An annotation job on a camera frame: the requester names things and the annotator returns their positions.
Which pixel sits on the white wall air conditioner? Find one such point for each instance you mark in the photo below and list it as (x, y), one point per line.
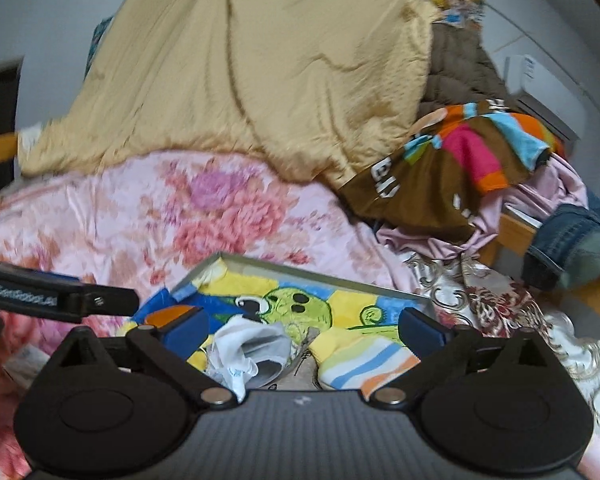
(540, 93)

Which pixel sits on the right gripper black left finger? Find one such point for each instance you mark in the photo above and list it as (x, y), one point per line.
(164, 350)

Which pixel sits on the brown quilted jacket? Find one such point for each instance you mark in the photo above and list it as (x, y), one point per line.
(460, 71)

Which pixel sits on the pale pink cloth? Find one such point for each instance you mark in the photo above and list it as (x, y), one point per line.
(553, 185)

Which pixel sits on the pastel striped sock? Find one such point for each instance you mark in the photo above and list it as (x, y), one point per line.
(349, 361)

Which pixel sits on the brown multicolour striped garment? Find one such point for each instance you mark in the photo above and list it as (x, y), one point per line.
(433, 185)

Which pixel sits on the wooden bed frame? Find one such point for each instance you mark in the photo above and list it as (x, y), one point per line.
(517, 236)

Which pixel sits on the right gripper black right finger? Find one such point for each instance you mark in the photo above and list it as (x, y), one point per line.
(443, 354)

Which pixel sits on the grey burlap drawstring pouch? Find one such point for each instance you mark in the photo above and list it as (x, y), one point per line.
(300, 374)

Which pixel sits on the beige yellow comforter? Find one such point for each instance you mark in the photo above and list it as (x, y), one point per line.
(320, 89)

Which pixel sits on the yellow blue cartoon towel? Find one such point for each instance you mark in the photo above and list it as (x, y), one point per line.
(159, 308)

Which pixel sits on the blue denim jeans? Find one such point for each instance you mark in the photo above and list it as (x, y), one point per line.
(565, 251)

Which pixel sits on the pink floral quilt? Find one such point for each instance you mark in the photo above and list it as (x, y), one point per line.
(145, 224)

